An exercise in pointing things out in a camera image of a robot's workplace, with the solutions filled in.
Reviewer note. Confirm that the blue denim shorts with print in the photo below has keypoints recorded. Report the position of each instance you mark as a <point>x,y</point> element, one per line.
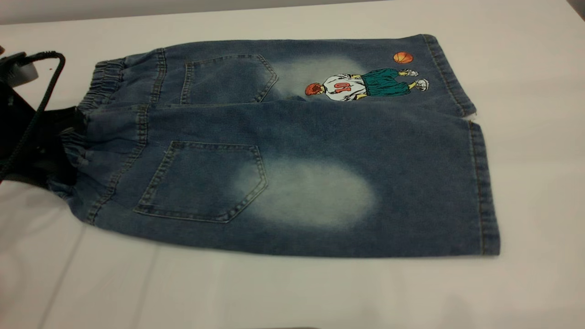
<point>320,137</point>

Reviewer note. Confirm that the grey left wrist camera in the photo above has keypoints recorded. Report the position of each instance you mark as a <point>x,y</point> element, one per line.
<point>20,73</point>

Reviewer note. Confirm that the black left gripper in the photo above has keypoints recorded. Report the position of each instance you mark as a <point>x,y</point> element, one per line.
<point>23,141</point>

